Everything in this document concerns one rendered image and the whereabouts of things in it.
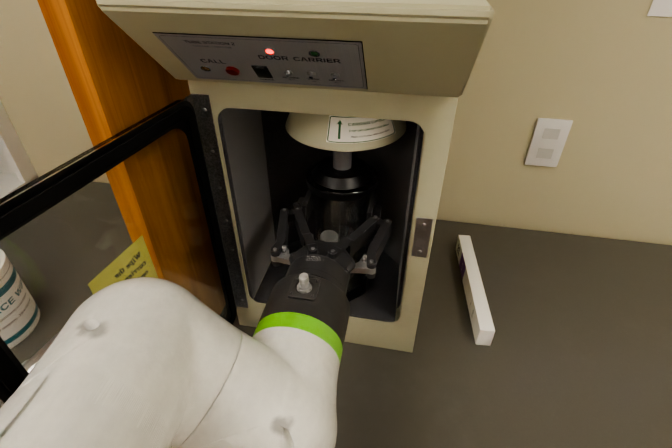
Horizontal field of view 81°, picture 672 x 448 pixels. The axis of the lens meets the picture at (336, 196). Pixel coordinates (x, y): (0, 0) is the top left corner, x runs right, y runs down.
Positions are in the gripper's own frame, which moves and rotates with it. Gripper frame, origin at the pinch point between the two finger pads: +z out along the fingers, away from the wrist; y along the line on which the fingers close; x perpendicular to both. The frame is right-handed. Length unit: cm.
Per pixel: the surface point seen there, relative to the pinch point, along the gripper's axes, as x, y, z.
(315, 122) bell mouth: -14.4, 2.9, -3.7
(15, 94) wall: 2, 96, 37
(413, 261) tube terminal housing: 4.8, -11.8, -6.7
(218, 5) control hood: -30.3, 7.0, -18.2
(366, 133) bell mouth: -13.5, -3.8, -3.8
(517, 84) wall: -8.4, -30.8, 36.3
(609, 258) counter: 26, -57, 26
